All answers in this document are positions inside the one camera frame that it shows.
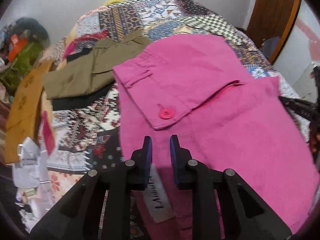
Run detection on mustard yellow garment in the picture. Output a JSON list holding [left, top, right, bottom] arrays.
[[4, 59, 54, 164]]

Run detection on black garment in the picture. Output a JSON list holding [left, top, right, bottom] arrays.
[[43, 46, 119, 111]]

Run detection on wooden door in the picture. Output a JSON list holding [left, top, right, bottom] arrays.
[[246, 0, 301, 63]]

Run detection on yellow plush toy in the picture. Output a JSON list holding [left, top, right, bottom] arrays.
[[104, 0, 126, 6]]

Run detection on orange box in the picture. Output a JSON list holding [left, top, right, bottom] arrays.
[[8, 34, 28, 62]]

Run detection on olive green pants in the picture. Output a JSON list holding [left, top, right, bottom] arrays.
[[43, 29, 152, 100]]

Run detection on pink pants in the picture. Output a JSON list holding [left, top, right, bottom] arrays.
[[112, 34, 319, 239]]

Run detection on green patterned bag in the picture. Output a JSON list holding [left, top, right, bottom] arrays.
[[1, 41, 43, 95]]

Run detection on white grey clothes pile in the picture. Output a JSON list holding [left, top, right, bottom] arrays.
[[12, 137, 55, 232]]

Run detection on patchwork patterned bedspread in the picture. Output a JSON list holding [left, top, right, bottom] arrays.
[[37, 0, 312, 240]]

